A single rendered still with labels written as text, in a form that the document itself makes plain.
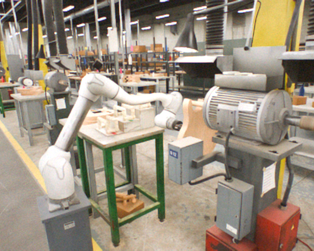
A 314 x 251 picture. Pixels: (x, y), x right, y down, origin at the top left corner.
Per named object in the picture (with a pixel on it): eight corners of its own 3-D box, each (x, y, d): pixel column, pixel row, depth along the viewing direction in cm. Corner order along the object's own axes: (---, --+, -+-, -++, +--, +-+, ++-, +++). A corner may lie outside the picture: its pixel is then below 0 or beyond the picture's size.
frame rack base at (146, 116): (155, 126, 223) (154, 107, 218) (141, 129, 214) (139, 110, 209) (139, 121, 244) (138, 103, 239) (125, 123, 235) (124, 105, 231)
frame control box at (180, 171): (231, 192, 126) (233, 144, 119) (202, 208, 113) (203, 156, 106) (195, 175, 144) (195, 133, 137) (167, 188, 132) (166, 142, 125)
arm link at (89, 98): (36, 180, 151) (32, 168, 169) (62, 186, 161) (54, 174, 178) (92, 68, 156) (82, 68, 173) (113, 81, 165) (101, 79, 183)
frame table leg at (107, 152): (120, 245, 211) (111, 146, 186) (114, 248, 207) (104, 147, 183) (117, 241, 215) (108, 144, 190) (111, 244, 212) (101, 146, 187)
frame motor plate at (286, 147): (302, 148, 119) (303, 140, 118) (277, 162, 105) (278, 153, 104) (237, 132, 146) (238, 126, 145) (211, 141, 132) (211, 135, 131)
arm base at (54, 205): (50, 217, 137) (48, 208, 135) (45, 198, 155) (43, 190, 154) (83, 206, 146) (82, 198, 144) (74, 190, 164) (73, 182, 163)
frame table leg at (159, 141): (165, 220, 240) (163, 132, 216) (161, 223, 237) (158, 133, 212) (161, 218, 244) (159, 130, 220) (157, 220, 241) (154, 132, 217)
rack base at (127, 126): (141, 129, 215) (140, 119, 212) (124, 133, 205) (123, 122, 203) (125, 123, 236) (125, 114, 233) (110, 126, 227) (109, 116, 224)
